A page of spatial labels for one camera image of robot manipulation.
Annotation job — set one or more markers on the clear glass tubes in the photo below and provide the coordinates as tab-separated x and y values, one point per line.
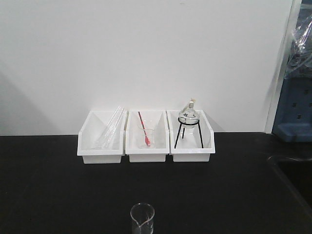
107	135

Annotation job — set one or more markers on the black sink basin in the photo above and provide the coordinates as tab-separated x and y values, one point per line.
296	173

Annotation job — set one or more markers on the clear glass beaker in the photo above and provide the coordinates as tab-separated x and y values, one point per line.
142	217

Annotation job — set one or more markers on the right white storage bin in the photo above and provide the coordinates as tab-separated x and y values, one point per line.
190	145

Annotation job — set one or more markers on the clear plastic bag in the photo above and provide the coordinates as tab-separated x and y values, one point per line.
300	59

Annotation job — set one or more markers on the round glass flask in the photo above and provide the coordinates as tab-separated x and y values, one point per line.
188	116

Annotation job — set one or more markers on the middle white storage bin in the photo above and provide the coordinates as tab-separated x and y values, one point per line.
153	119

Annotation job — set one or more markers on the white storage bin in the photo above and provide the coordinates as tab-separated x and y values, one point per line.
92	128
153	119
190	145

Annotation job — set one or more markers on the left white storage bin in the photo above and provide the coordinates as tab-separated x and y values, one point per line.
92	128

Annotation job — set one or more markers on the blue equipment rack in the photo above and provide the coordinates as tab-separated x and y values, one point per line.
293	118

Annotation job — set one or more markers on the red stirring spatula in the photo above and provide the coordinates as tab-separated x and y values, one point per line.
147	141

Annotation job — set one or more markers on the small beaker in bin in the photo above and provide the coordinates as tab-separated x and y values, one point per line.
141	139

